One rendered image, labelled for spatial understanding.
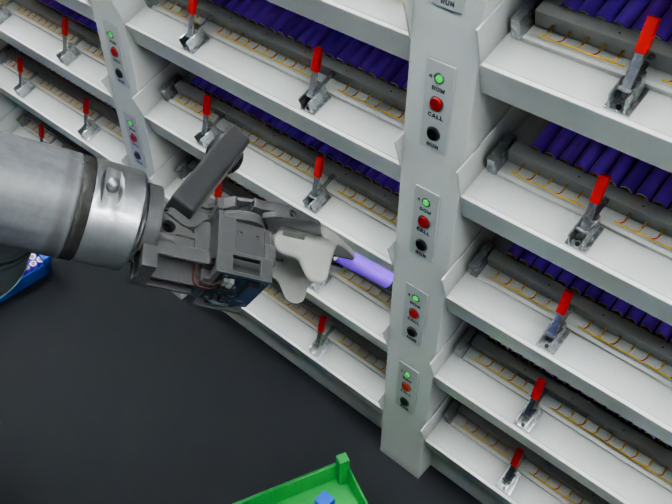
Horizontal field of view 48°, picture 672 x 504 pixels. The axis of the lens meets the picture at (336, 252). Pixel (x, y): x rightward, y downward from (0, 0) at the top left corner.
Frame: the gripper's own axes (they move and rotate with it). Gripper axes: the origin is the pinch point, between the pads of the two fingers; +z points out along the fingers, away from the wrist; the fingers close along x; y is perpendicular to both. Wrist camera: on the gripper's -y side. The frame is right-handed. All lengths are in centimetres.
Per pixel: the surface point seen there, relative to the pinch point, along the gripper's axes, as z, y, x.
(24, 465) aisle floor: -12, -2, -101
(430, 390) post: 41, -4, -39
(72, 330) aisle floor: -5, -35, -109
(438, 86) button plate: 12.0, -23.0, 4.9
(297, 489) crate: 32, 6, -71
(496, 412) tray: 45, 2, -29
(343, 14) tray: 2.3, -34.6, 0.2
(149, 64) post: -9, -62, -48
